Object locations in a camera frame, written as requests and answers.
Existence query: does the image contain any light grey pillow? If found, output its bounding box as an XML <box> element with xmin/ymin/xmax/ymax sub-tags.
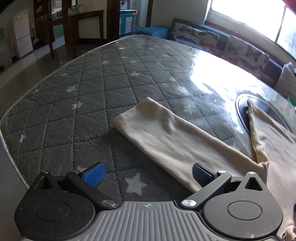
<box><xmin>273</xmin><ymin>62</ymin><xmax>296</xmax><ymax>93</ymax></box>

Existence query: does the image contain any white refrigerator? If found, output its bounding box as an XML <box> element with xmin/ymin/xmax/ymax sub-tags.
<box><xmin>10</xmin><ymin>9</ymin><xmax>34</xmax><ymax>60</ymax></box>

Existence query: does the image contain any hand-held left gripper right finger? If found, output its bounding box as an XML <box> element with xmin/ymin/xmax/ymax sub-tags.
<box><xmin>181</xmin><ymin>163</ymin><xmax>269</xmax><ymax>210</ymax></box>

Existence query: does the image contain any cream garment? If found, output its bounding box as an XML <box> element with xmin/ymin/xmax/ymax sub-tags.
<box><xmin>112</xmin><ymin>97</ymin><xmax>296</xmax><ymax>241</ymax></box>

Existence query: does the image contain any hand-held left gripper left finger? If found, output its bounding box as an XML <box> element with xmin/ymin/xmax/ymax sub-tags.
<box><xmin>35</xmin><ymin>162</ymin><xmax>118</xmax><ymax>210</ymax></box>

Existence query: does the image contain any dark wooden cabinet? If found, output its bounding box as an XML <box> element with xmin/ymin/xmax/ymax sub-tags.
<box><xmin>33</xmin><ymin>0</ymin><xmax>105</xmax><ymax>59</ymax></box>

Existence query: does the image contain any blue cabinet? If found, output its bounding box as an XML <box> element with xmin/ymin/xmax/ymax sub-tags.
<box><xmin>119</xmin><ymin>9</ymin><xmax>138</xmax><ymax>36</ymax></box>

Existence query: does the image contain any blue sofa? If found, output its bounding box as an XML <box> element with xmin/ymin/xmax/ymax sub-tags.
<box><xmin>133</xmin><ymin>18</ymin><xmax>285</xmax><ymax>89</ymax></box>

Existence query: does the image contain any window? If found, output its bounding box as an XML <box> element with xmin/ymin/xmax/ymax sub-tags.
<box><xmin>205</xmin><ymin>0</ymin><xmax>296</xmax><ymax>53</ymax></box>

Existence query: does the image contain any butterfly print cushion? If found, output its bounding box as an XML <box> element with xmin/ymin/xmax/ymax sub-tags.
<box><xmin>169</xmin><ymin>23</ymin><xmax>220</xmax><ymax>51</ymax></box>
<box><xmin>223</xmin><ymin>38</ymin><xmax>270</xmax><ymax>75</ymax></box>

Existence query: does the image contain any round black induction cooktop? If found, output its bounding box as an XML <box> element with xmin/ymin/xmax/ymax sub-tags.
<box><xmin>235</xmin><ymin>93</ymin><xmax>292</xmax><ymax>138</ymax></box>

